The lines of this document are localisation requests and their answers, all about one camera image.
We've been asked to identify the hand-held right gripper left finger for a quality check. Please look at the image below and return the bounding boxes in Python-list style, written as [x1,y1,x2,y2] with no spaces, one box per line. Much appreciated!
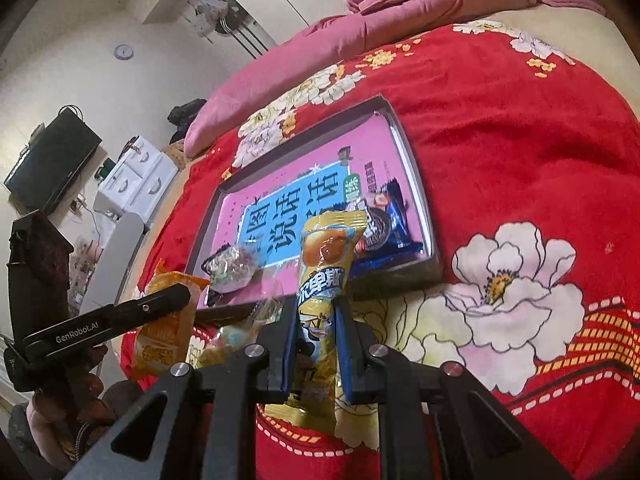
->
[65,297,303,480]

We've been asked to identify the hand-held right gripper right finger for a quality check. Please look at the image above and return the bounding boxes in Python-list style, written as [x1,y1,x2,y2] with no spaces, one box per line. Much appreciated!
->
[332,296,576,480]

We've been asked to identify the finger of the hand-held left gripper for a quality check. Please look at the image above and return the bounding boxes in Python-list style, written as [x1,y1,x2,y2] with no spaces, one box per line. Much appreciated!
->
[110,282,194,332]

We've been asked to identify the orange snack packet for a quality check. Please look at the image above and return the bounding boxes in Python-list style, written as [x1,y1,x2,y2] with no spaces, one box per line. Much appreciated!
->
[134,259,211,377]

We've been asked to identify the clear green label packet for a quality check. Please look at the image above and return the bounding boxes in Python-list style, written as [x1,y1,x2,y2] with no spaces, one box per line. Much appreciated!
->
[197,324,261,368]

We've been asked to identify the green pea snack packet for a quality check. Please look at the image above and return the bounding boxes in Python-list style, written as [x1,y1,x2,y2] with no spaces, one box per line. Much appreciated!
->
[202,244,261,293]

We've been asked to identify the grey shallow box tray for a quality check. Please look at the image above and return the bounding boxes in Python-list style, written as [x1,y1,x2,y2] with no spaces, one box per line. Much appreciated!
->
[187,94,443,323]

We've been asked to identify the yellow long snack packet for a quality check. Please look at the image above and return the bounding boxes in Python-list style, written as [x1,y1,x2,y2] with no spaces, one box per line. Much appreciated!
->
[262,210,368,433]

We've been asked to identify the blue cookie packet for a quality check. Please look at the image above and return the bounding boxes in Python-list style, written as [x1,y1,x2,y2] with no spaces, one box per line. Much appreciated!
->
[350,180,426,278]

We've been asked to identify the person's left forearm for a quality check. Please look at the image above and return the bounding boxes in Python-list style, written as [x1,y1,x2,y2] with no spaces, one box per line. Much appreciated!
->
[22,390,71,466]

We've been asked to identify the person's left hand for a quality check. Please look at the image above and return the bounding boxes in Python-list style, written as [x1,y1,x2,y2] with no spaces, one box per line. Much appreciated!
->
[60,346,108,431]

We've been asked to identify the grey padded bench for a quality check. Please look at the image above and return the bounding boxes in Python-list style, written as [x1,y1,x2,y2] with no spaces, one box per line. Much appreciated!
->
[75,210,146,321]

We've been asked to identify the white drawer cabinet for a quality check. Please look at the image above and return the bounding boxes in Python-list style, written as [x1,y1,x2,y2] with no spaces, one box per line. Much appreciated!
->
[94,136,180,223]

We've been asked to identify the brown patterned stool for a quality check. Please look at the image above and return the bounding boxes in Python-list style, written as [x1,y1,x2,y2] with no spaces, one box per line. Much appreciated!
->
[165,140,193,168]

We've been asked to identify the black clothes pile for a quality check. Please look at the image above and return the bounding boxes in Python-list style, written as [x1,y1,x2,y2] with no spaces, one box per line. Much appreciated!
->
[167,99,208,143]

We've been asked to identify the pink book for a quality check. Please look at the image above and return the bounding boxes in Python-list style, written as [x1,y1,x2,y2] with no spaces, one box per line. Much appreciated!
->
[200,110,431,311]

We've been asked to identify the dark hanging poles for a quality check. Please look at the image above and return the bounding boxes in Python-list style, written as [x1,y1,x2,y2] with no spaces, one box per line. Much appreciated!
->
[220,15,273,58]

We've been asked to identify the pink folded quilt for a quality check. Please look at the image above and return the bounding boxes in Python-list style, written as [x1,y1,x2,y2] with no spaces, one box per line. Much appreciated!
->
[184,7,541,158]

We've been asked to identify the red floral blanket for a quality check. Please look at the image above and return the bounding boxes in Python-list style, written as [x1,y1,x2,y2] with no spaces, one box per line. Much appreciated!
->
[117,22,640,480]

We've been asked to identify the hanging clothes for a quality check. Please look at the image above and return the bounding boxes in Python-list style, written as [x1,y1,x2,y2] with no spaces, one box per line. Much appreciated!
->
[192,0,241,36]

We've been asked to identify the black wall television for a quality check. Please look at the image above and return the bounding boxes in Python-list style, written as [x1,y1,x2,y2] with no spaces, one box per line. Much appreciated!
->
[4,106,103,213]

